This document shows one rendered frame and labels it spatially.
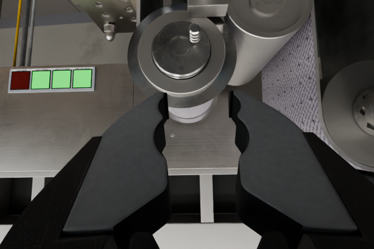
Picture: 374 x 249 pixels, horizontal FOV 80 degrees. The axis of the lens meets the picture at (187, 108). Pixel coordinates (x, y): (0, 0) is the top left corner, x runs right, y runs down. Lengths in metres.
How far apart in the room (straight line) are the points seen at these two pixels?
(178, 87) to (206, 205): 0.42
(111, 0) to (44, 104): 0.35
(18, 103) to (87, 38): 1.91
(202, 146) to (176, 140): 0.07
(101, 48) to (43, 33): 0.67
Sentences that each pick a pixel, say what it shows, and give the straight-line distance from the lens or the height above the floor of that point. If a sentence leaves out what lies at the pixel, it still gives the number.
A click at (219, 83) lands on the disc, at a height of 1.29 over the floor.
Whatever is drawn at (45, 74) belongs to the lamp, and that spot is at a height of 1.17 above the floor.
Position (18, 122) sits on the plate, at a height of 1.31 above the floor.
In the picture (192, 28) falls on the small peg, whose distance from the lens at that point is 0.27.
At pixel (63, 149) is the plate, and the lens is 0.71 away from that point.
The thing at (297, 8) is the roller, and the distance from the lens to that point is 0.37.
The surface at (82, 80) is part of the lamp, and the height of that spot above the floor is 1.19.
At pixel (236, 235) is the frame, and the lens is 0.67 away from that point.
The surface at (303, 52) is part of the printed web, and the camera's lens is 0.38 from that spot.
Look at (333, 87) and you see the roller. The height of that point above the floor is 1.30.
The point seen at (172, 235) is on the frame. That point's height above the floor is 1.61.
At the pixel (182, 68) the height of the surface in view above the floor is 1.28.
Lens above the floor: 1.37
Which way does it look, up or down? 8 degrees down
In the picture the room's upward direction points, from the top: 179 degrees clockwise
